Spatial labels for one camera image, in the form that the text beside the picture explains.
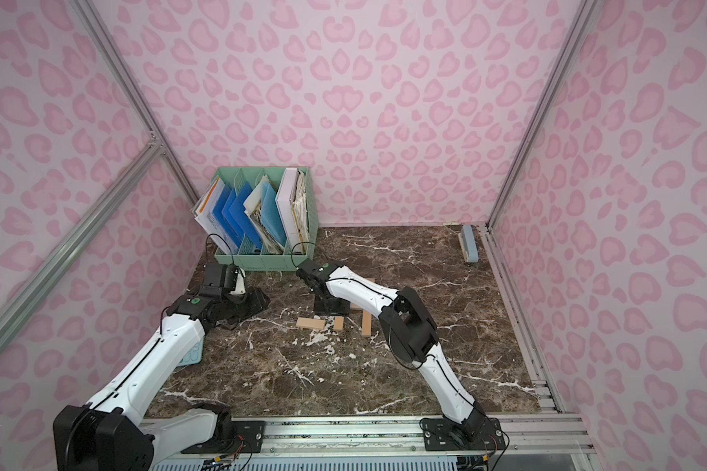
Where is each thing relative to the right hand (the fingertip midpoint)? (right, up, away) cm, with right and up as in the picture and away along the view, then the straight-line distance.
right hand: (327, 310), depth 92 cm
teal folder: (-19, +30, +4) cm, 36 cm away
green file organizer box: (-20, +16, +10) cm, 27 cm away
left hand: (-16, +6, -10) cm, 19 cm away
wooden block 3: (-6, -4, +1) cm, 7 cm away
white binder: (-13, +34, +1) cm, 37 cm away
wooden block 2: (+12, -3, +3) cm, 13 cm away
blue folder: (-32, +32, +4) cm, 45 cm away
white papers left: (-38, +30, -2) cm, 48 cm away
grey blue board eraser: (+50, +21, +17) cm, 57 cm away
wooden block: (+9, +3, -8) cm, 12 cm away
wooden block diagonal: (+4, -4, +1) cm, 5 cm away
